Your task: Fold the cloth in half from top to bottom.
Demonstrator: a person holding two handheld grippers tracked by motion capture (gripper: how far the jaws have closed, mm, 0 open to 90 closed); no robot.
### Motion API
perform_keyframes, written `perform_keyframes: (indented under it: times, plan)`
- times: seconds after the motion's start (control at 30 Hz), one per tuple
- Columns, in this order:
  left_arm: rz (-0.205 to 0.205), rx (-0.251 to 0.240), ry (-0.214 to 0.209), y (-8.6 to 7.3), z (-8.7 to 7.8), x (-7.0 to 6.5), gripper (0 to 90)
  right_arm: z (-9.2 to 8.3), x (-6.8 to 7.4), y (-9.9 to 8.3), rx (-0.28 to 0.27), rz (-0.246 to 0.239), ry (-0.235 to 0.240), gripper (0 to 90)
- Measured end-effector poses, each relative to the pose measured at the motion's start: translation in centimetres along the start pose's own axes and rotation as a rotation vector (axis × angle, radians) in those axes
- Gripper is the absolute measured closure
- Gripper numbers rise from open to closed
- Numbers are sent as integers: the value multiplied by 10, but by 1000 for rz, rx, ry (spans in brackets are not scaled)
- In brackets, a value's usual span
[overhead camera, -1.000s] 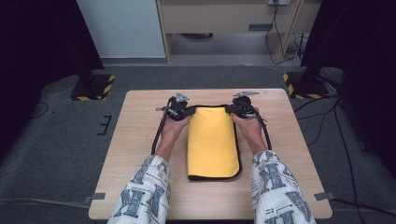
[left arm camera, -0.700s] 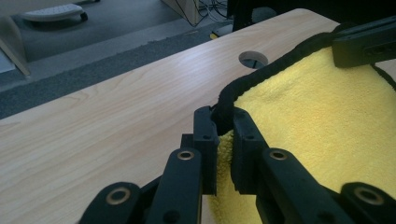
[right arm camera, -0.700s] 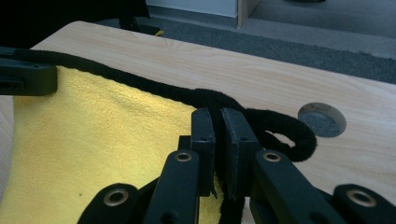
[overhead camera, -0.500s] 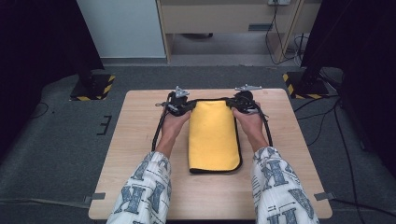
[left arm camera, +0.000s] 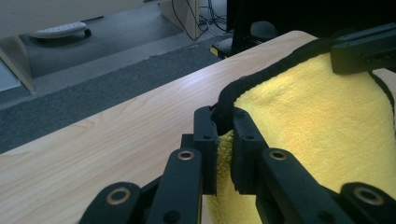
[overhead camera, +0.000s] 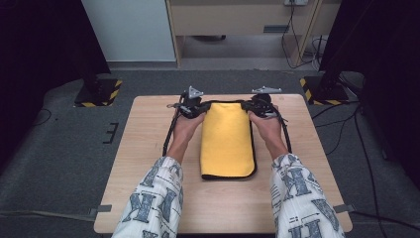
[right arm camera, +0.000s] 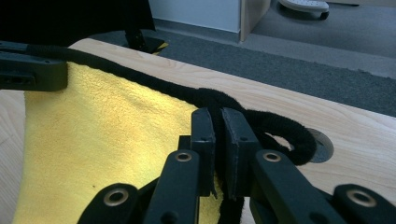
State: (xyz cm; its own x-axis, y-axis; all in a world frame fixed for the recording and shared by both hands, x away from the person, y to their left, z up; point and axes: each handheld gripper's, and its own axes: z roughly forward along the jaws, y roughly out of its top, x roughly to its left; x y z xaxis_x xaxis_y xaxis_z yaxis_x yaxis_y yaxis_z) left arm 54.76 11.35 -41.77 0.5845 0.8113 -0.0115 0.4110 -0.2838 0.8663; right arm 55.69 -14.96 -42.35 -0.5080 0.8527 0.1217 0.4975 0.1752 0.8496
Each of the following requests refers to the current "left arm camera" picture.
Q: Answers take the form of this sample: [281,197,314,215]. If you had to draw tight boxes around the black stand base striped tape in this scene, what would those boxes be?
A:
[209,0,251,61]

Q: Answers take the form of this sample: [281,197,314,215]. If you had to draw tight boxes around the grey and yellow towel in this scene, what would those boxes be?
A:
[206,36,396,224]

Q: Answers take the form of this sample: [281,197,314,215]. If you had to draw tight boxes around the dark curtain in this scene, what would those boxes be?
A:
[226,0,396,41]

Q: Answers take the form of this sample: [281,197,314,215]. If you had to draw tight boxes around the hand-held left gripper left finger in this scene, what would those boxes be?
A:
[180,105,220,196]

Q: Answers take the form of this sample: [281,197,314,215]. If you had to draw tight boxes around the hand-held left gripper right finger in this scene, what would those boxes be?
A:
[230,107,269,195]

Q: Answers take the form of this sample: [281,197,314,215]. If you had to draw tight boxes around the black cable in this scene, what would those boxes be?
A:
[186,0,233,36]
[171,0,201,42]

